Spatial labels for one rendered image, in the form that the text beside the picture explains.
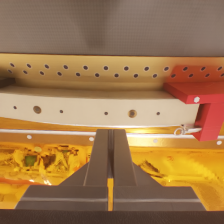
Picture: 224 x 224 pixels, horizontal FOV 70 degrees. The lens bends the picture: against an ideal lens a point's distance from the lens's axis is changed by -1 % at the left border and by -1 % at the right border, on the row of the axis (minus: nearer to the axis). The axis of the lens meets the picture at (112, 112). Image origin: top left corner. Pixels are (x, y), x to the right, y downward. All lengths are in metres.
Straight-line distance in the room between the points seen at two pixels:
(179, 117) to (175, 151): 0.17
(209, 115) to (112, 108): 0.15
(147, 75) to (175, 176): 0.26
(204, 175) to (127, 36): 0.36
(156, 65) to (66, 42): 0.14
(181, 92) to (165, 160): 0.21
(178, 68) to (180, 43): 0.04
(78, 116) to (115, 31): 0.14
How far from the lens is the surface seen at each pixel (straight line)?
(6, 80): 0.36
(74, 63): 0.27
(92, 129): 0.39
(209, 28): 0.28
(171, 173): 0.43
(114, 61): 0.26
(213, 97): 0.28
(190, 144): 0.45
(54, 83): 0.33
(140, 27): 0.24
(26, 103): 0.30
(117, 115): 0.26
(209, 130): 0.32
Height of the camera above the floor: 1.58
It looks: 26 degrees up
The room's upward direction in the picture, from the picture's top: 179 degrees counter-clockwise
